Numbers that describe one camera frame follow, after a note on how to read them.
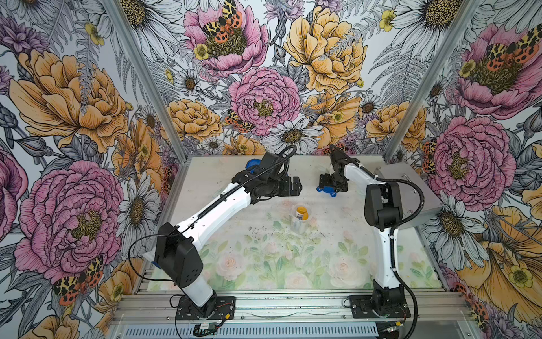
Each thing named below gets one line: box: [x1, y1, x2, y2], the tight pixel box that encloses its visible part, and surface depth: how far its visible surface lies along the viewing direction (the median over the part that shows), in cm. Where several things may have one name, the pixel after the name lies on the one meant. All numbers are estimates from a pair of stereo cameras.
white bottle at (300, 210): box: [296, 206, 307, 217], surface depth 88 cm
